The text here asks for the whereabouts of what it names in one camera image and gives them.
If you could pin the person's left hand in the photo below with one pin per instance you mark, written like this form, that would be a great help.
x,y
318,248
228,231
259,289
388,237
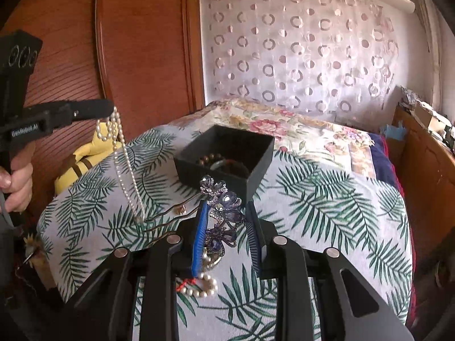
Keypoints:
x,y
19,188

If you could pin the green leaf print cloth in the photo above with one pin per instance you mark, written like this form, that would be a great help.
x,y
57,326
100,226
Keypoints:
x,y
320,227

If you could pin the black jewelry box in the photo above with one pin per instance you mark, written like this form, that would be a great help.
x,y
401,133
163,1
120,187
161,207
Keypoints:
x,y
245,170

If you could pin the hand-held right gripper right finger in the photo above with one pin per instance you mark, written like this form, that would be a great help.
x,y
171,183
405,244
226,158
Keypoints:
x,y
254,245

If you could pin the light blue cloth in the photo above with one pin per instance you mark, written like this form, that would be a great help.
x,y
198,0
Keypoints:
x,y
394,132

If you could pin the sheer circle pattern curtain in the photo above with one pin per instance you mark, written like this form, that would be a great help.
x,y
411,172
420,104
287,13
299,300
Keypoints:
x,y
298,49

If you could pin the clutter of papers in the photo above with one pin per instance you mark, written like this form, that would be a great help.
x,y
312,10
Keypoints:
x,y
426,112

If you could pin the dark blue blanket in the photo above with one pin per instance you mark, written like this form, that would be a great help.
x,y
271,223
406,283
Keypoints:
x,y
385,156

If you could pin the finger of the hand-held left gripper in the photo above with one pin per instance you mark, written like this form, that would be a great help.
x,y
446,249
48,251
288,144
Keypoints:
x,y
93,109

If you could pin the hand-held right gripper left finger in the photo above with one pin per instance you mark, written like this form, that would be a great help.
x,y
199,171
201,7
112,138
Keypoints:
x,y
199,241

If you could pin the purple rhinestone flower hairpin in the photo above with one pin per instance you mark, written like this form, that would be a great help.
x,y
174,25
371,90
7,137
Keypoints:
x,y
220,216

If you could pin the yellow plush toy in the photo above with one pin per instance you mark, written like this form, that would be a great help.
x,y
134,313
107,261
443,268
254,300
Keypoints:
x,y
80,163

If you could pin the wooden headboard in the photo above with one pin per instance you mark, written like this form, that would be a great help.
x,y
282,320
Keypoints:
x,y
117,42

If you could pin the wooden side cabinet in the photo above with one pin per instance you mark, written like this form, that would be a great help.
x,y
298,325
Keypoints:
x,y
423,170

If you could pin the floral quilt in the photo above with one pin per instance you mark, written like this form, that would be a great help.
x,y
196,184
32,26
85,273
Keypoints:
x,y
320,131

